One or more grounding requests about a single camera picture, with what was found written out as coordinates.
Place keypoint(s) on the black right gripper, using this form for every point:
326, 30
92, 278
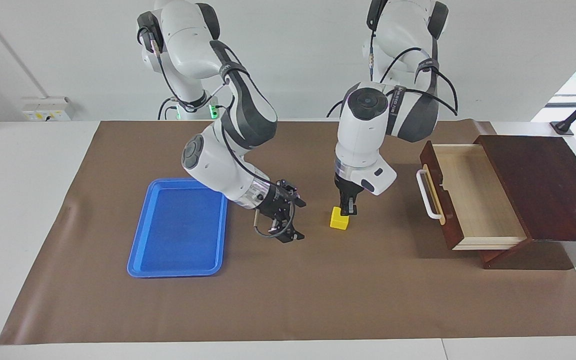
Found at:
277, 205

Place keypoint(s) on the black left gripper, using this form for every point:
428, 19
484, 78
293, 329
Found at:
348, 187

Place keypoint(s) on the yellow cube block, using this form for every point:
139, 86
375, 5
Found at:
338, 222

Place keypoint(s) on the wooden drawer light interior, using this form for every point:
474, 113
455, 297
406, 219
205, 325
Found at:
473, 195

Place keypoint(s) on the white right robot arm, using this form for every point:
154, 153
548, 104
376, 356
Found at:
188, 40

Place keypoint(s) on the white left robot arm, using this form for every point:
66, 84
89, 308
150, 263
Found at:
363, 135

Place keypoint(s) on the dark wooden drawer cabinet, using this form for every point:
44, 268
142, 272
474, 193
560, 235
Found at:
543, 190

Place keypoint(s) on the brown table mat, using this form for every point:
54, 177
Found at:
293, 290

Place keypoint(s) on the blue plastic tray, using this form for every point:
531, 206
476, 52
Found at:
178, 230

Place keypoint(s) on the white wall socket box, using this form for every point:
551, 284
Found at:
48, 110

